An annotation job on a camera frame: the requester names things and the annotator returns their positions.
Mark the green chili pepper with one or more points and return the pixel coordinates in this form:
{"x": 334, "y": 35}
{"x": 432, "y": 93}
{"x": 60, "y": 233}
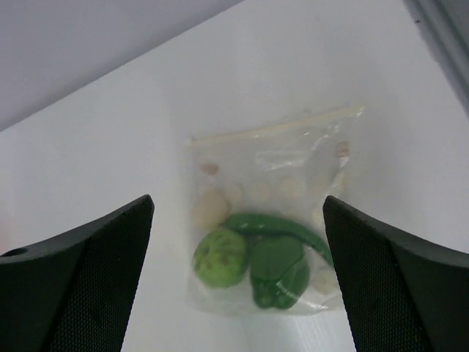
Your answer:
{"x": 261, "y": 224}

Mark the green bell pepper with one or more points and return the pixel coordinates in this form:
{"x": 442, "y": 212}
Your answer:
{"x": 279, "y": 272}

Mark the green round lime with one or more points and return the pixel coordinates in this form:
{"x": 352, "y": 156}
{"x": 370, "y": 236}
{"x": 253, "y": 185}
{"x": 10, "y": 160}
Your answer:
{"x": 221, "y": 259}

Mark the clear zip top bag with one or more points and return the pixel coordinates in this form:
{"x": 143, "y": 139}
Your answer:
{"x": 287, "y": 170}

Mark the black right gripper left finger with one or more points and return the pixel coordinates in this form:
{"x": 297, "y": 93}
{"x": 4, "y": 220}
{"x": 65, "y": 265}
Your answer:
{"x": 75, "y": 291}

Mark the right aluminium corner post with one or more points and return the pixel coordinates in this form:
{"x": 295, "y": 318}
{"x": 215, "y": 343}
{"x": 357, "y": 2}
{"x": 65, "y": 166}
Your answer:
{"x": 444, "y": 27}

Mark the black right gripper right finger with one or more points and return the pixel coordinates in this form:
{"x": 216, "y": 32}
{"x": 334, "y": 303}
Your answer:
{"x": 400, "y": 292}

